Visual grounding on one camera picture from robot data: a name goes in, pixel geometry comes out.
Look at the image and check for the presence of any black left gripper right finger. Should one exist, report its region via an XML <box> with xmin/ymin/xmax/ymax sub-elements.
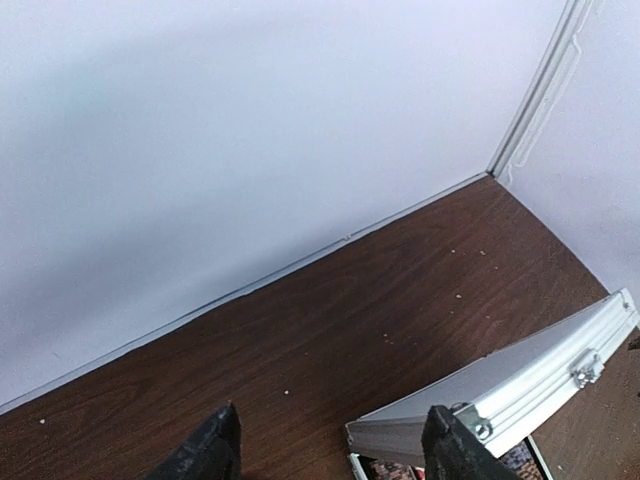
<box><xmin>421</xmin><ymin>405</ymin><xmax>518</xmax><ymax>480</ymax></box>

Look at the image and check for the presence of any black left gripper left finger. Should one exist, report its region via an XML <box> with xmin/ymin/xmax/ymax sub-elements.
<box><xmin>145</xmin><ymin>403</ymin><xmax>241</xmax><ymax>480</ymax></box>

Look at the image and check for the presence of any aluminium poker case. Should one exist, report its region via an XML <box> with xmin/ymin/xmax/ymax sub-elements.
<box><xmin>345</xmin><ymin>289</ymin><xmax>639</xmax><ymax>479</ymax></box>

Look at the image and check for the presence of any purple chip stack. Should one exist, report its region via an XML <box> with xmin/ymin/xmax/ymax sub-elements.
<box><xmin>500</xmin><ymin>441</ymin><xmax>542</xmax><ymax>480</ymax></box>

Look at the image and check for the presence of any orange black chip stack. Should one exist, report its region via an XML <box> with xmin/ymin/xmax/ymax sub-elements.
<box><xmin>370</xmin><ymin>460</ymin><xmax>416</xmax><ymax>480</ymax></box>

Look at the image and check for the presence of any right aluminium frame post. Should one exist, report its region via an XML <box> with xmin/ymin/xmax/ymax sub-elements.
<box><xmin>486</xmin><ymin>0</ymin><xmax>599</xmax><ymax>186</ymax></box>

